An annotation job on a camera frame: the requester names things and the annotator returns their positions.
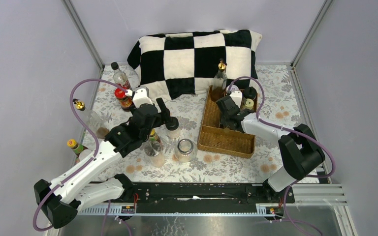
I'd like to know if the floral tablecloth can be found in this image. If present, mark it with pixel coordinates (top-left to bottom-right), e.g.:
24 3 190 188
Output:
75 64 320 184

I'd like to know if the black cap shaker bottle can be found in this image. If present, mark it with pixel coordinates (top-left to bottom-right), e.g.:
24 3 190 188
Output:
243 87 257 100

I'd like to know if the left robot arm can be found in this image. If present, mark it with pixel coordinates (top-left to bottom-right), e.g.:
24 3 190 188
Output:
33 98 176 229

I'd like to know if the black cap salt shaker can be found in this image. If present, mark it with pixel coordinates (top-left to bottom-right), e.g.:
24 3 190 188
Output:
165 117 180 139

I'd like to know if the white lid brown sauce jar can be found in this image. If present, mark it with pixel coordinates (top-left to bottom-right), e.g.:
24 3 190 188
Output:
226 85 239 94

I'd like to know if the glass jar silver lid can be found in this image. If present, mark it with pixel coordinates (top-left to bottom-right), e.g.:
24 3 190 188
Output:
174 139 197 163

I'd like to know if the reflected cruet gold spout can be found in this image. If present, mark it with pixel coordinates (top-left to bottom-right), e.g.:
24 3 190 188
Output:
72 98 110 139

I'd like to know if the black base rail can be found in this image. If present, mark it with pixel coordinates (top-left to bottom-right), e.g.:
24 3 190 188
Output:
113 182 295 213

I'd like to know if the black white checkered pillow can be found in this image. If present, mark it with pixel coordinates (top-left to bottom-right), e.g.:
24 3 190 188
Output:
127 29 263 100

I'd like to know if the green bottle yellow cap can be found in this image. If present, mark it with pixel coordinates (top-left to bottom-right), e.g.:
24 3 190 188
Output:
149 129 162 145

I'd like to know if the glass cruet gold spout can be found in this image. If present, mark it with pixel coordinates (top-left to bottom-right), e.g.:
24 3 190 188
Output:
211 59 227 102

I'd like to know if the woven wicker tray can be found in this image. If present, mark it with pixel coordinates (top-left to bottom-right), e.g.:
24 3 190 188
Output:
197 87 256 159

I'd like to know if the reflected green bottle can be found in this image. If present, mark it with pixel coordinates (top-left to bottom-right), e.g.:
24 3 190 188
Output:
66 139 85 156

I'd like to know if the yellow cap spice bottle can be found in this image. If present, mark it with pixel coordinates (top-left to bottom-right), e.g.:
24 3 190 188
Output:
242 98 254 110

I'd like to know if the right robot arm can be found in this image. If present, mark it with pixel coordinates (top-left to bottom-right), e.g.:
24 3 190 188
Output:
217 95 325 203

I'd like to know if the red lid chili sauce jar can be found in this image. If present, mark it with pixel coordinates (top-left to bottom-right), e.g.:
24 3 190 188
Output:
114 88 133 112

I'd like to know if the clear vinegar bottle black cap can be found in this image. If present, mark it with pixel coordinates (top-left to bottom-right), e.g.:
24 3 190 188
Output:
111 62 131 89

